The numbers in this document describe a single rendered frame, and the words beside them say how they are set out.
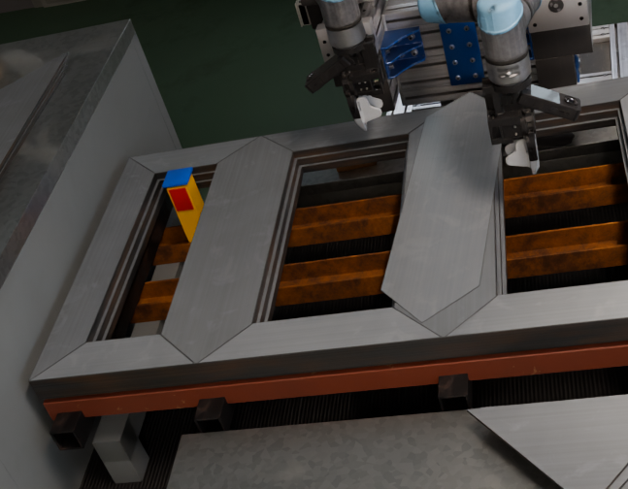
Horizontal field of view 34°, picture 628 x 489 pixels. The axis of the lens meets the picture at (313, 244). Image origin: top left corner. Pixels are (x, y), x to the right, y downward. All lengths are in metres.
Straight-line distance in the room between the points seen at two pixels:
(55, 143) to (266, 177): 0.46
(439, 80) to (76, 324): 1.16
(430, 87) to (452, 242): 0.85
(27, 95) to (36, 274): 0.55
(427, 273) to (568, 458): 0.45
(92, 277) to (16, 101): 0.54
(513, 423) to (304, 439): 0.37
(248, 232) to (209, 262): 0.11
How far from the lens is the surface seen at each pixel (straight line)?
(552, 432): 1.69
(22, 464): 2.06
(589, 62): 3.74
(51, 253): 2.21
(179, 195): 2.36
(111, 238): 2.29
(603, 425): 1.69
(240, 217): 2.19
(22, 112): 2.48
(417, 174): 2.15
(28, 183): 2.23
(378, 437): 1.80
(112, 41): 2.71
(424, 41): 2.66
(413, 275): 1.90
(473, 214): 2.00
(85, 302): 2.14
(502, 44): 1.82
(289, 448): 1.83
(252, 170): 2.32
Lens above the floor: 2.06
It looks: 36 degrees down
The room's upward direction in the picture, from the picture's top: 18 degrees counter-clockwise
